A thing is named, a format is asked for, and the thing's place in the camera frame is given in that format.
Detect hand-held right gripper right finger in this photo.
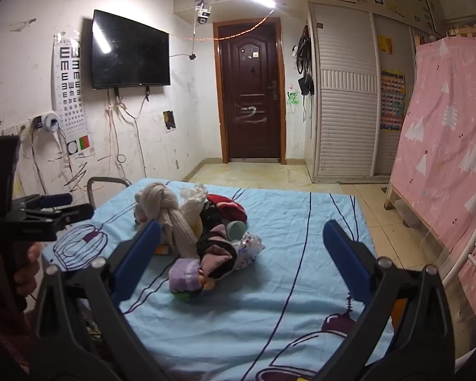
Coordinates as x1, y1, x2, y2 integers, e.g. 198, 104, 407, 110
313, 219, 457, 381

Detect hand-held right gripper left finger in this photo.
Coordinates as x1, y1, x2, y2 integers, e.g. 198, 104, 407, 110
30, 219, 171, 381

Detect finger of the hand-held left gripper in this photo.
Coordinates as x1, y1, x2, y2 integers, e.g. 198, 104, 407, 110
22, 203, 95, 228
18, 193, 74, 211

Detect person's left hand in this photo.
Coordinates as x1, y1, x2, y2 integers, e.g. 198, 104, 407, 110
15, 243, 42, 297

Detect purple sock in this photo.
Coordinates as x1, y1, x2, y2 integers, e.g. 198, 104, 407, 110
169, 258, 203, 292

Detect light blue bed sheet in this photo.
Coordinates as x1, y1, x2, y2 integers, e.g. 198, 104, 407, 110
42, 180, 395, 381

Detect black and pink cloth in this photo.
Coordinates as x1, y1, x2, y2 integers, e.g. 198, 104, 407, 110
195, 224, 239, 280

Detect white cloth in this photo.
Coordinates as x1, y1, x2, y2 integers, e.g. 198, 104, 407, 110
180, 184, 209, 223

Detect white patterned packet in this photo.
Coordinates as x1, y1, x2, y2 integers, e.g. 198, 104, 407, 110
234, 233, 266, 271

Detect teal plastic cup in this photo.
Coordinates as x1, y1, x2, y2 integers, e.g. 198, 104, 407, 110
226, 221, 247, 243

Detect red cloth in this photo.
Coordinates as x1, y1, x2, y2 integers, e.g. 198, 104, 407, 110
206, 194, 248, 223

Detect eye chart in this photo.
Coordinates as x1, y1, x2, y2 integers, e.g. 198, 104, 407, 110
52, 31, 95, 155

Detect white louvred wardrobe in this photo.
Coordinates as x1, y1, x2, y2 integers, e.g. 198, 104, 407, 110
307, 2, 417, 183

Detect colourful chart poster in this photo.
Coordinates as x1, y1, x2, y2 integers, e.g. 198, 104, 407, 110
380, 69, 406, 131

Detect pink printed curtain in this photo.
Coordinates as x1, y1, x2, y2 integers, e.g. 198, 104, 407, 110
389, 28, 476, 314

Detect black hanging bag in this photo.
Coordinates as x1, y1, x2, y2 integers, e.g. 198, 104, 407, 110
297, 73, 315, 97
295, 26, 312, 74

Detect dark brown door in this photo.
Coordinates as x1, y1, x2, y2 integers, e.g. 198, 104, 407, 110
213, 18, 287, 164

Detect grey metal chair frame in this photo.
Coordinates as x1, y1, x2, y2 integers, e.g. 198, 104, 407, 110
87, 177, 132, 205

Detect white wall charger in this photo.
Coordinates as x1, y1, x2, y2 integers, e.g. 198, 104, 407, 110
32, 112, 63, 132

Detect white wall cables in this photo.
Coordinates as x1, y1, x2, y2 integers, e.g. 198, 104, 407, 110
105, 91, 149, 181

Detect black wall television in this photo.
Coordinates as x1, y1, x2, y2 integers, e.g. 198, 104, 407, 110
91, 9, 171, 90

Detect orange string cable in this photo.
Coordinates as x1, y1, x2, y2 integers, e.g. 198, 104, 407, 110
170, 6, 277, 42

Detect white security camera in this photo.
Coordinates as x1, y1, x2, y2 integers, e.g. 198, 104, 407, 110
193, 0, 212, 25

